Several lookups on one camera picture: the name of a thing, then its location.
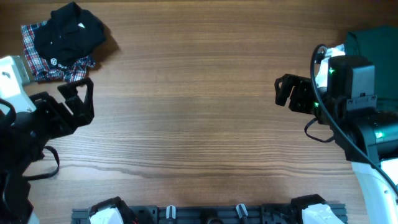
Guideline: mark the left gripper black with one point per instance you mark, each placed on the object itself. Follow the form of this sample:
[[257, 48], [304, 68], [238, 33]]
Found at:
[[84, 110]]

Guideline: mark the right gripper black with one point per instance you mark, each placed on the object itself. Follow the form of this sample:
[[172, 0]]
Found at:
[[301, 86]]

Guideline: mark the black garment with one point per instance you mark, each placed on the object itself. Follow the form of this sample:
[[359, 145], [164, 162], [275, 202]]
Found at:
[[71, 33]]

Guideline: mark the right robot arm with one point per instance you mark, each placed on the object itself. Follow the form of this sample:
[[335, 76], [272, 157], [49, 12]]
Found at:
[[367, 135]]

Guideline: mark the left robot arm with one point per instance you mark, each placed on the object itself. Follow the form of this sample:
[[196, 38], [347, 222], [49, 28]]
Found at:
[[24, 136]]

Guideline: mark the plaid folded cloth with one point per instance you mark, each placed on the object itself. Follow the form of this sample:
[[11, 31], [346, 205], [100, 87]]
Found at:
[[43, 70]]

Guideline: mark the dark green folded garment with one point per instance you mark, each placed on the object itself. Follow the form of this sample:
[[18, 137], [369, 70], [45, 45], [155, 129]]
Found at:
[[379, 46]]

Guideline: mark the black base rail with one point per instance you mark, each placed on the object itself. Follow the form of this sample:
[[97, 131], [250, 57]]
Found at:
[[277, 213]]

